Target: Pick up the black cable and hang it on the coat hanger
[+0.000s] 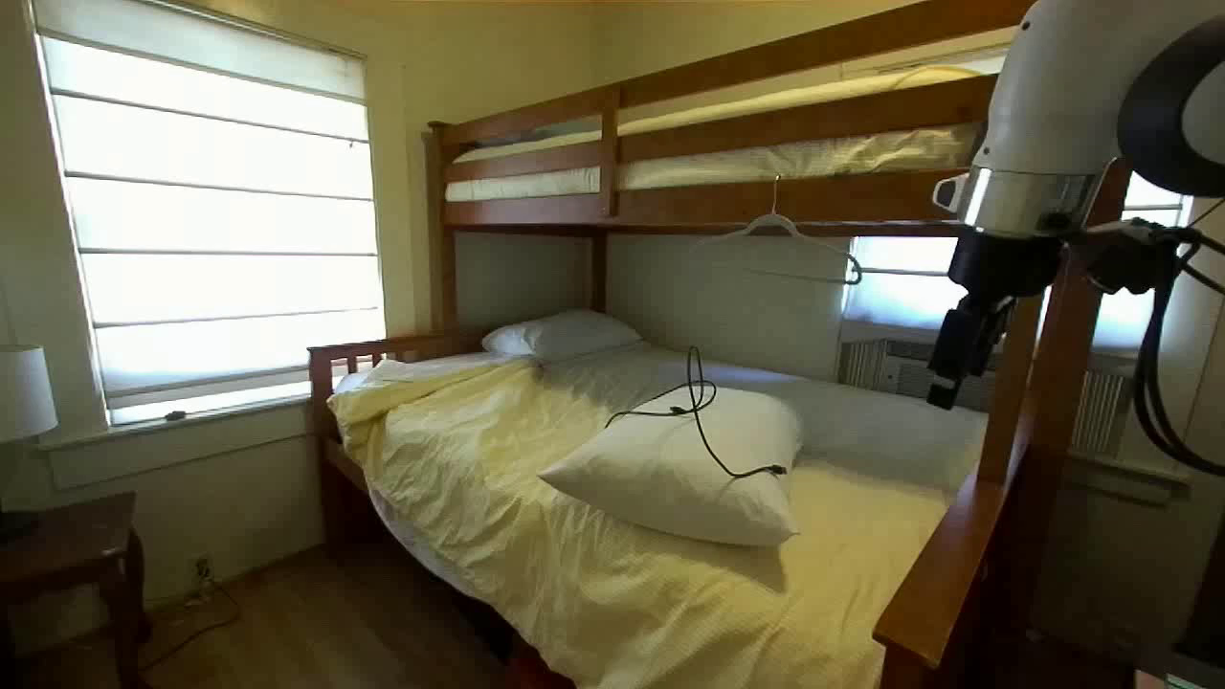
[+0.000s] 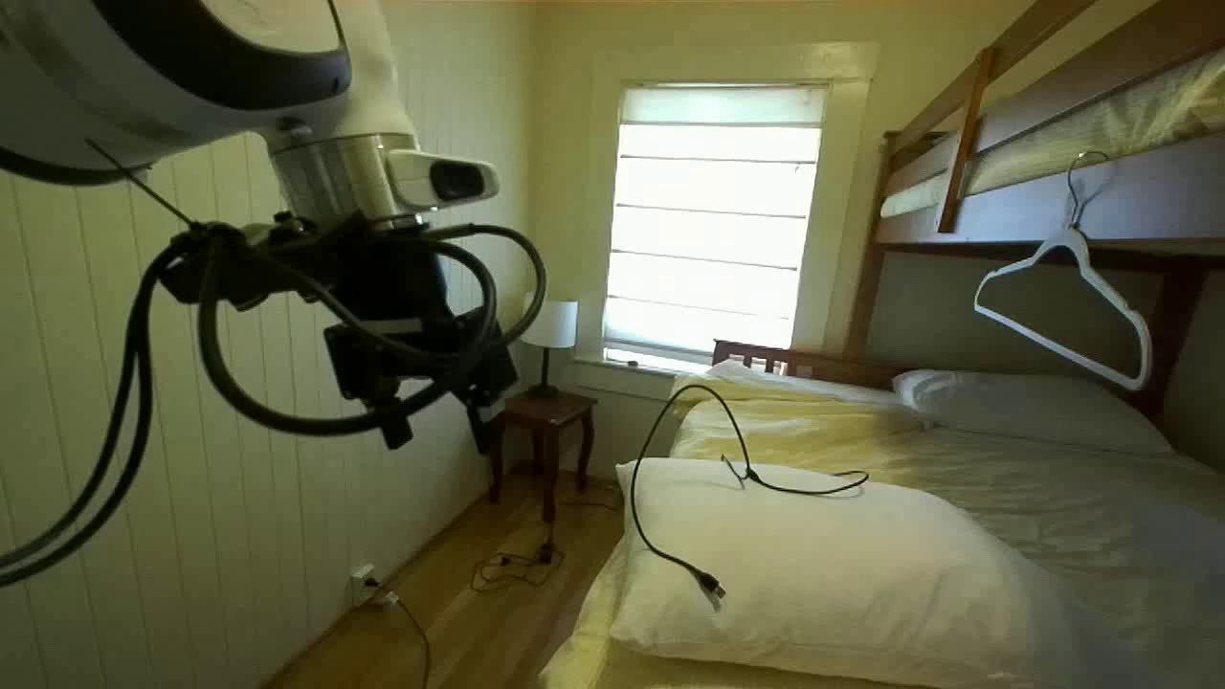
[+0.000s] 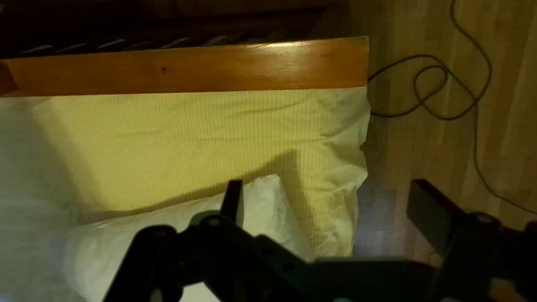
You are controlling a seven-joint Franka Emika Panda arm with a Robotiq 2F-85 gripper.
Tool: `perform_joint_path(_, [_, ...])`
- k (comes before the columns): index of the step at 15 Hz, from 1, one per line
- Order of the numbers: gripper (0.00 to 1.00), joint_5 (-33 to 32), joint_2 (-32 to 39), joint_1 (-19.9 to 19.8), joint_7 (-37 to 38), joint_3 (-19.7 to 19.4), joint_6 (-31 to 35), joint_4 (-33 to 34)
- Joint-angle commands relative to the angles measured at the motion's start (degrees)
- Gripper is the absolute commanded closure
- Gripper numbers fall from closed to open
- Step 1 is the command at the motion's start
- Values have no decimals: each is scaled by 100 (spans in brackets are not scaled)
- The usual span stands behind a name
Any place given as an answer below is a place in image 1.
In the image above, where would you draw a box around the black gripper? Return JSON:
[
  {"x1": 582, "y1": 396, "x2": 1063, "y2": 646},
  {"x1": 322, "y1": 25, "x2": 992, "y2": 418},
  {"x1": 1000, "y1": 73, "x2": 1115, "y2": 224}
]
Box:
[{"x1": 925, "y1": 230, "x2": 1059, "y2": 409}]

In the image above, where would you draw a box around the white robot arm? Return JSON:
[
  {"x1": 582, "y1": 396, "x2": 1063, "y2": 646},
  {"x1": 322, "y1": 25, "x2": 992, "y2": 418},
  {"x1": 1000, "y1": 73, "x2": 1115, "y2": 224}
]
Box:
[{"x1": 925, "y1": 0, "x2": 1225, "y2": 409}]

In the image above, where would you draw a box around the white plastic coat hanger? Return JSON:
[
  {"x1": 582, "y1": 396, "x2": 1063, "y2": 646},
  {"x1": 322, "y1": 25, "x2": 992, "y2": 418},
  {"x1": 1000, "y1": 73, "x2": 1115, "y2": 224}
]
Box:
[{"x1": 699, "y1": 181, "x2": 865, "y2": 289}]

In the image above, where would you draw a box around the right window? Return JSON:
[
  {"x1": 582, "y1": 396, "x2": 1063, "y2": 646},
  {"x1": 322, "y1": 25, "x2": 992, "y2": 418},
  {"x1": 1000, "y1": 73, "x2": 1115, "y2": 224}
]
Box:
[{"x1": 843, "y1": 237, "x2": 1153, "y2": 348}]

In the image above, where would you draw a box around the upper bunk mattress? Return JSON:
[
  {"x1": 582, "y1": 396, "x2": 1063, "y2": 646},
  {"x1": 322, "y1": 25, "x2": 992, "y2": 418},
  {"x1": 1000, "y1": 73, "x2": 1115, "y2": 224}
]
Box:
[{"x1": 442, "y1": 62, "x2": 996, "y2": 205}]

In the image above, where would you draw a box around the white front pillow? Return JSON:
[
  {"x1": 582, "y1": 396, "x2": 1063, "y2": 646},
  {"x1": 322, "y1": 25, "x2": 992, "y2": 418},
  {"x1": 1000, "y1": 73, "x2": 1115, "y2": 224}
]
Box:
[{"x1": 541, "y1": 387, "x2": 801, "y2": 548}]

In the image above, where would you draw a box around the white pillow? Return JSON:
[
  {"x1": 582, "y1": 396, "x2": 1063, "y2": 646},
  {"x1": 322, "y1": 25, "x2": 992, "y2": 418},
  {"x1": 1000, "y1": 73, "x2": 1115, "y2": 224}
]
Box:
[
  {"x1": 483, "y1": 309, "x2": 640, "y2": 359},
  {"x1": 541, "y1": 387, "x2": 801, "y2": 548}
]

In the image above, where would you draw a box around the white back pillow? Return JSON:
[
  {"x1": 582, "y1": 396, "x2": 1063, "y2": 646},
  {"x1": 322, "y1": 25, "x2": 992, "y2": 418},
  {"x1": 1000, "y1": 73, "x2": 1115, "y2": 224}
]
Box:
[{"x1": 483, "y1": 309, "x2": 640, "y2": 359}]

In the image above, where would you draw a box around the yellow bed blanket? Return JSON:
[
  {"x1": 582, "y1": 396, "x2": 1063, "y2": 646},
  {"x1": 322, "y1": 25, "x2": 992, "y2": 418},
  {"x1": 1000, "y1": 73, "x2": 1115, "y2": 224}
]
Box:
[{"x1": 328, "y1": 345, "x2": 954, "y2": 689}]

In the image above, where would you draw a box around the white window blind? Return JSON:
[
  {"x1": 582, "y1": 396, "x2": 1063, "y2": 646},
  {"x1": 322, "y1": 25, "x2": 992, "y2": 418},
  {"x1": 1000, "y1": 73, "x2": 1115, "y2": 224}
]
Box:
[{"x1": 30, "y1": 0, "x2": 384, "y2": 427}]

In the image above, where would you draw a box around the dark wooden side table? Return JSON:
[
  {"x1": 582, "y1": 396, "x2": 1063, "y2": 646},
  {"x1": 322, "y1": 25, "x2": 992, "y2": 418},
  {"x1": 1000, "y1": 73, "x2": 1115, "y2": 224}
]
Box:
[{"x1": 0, "y1": 496, "x2": 154, "y2": 689}]

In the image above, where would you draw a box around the white table lamp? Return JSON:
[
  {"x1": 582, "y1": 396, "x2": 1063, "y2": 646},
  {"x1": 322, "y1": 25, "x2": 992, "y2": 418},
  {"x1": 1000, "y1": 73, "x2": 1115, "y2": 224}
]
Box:
[{"x1": 0, "y1": 345, "x2": 56, "y2": 460}]

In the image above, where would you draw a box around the wooden bunk bed frame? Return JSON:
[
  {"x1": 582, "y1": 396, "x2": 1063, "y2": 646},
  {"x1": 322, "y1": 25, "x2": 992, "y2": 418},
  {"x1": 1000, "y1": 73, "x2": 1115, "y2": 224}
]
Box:
[{"x1": 308, "y1": 0, "x2": 1098, "y2": 689}]

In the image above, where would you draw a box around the black robot harness cable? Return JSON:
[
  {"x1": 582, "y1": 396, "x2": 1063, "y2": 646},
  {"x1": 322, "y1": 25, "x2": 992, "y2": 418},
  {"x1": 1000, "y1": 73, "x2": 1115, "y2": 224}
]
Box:
[{"x1": 1068, "y1": 209, "x2": 1225, "y2": 482}]

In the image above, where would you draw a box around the floor power cord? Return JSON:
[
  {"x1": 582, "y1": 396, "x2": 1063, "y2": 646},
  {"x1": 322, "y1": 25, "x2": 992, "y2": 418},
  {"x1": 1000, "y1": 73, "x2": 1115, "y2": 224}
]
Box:
[{"x1": 134, "y1": 557, "x2": 243, "y2": 674}]

